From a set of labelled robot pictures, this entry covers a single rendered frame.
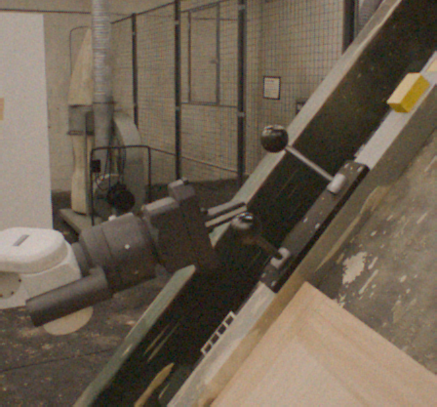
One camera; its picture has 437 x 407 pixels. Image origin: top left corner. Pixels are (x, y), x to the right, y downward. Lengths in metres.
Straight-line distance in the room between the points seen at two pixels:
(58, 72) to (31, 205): 4.65
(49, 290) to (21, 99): 3.55
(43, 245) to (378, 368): 0.39
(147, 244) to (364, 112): 0.48
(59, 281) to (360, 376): 0.35
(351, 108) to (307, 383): 0.52
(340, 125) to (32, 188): 3.45
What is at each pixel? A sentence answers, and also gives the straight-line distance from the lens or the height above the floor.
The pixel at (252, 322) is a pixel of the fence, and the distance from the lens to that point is 0.75.
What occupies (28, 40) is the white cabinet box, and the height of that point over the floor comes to 1.87.
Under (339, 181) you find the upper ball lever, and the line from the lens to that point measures 0.76.
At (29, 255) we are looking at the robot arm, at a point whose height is 1.38.
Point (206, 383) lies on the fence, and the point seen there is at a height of 1.20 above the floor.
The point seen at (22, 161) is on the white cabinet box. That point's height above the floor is 1.05.
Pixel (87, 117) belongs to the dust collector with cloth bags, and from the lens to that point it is 6.32.
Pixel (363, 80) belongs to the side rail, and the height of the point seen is 1.58.
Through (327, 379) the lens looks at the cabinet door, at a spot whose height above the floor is 1.27.
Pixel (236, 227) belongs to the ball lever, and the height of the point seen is 1.41.
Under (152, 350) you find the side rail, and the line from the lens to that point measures 0.99.
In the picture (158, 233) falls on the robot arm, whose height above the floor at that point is 1.39.
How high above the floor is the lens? 1.57
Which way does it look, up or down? 11 degrees down
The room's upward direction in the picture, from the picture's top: straight up
